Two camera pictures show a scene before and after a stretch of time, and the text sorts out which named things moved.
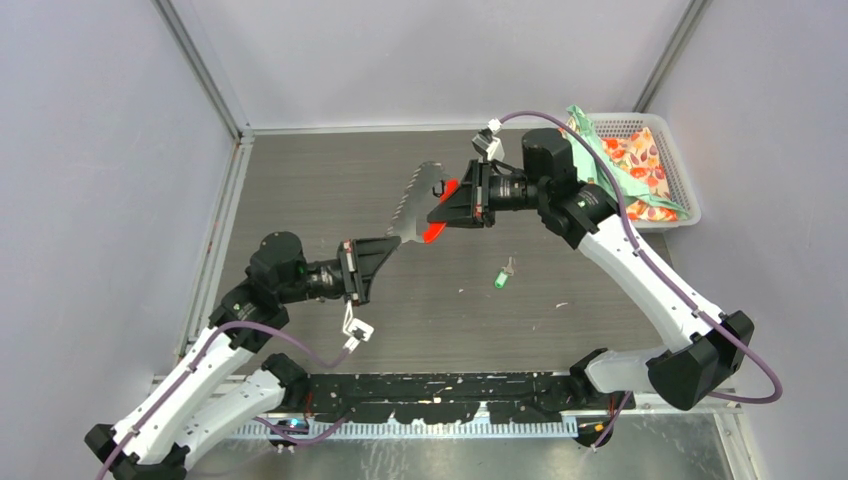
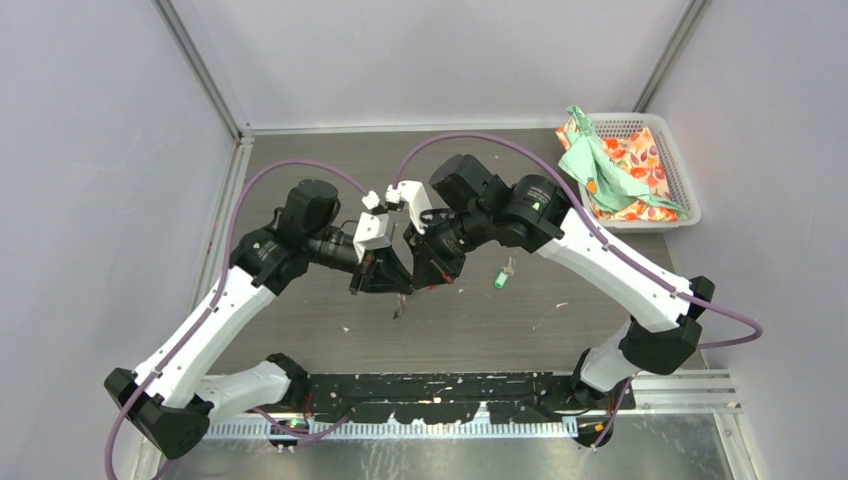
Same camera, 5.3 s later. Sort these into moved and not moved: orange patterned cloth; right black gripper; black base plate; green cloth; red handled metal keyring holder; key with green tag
Moved: red handled metal keyring holder; right black gripper
Not moved: orange patterned cloth; key with green tag; black base plate; green cloth
